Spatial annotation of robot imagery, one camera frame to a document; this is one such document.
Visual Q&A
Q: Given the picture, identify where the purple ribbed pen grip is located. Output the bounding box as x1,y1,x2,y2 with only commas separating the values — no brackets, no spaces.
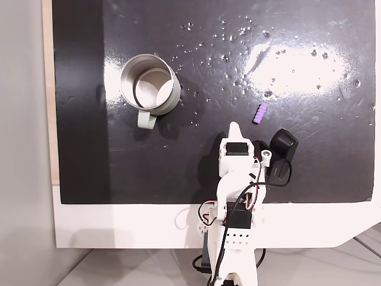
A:
252,102,268,125

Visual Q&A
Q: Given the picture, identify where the steel mug with green outside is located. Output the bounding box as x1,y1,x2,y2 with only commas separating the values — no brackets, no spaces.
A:
120,53,182,130

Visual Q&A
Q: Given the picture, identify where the black oval camera box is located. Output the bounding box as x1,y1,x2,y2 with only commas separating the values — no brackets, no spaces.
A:
252,128,299,187

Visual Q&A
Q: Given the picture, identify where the black power cable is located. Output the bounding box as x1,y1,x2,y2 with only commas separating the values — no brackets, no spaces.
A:
192,247,266,273

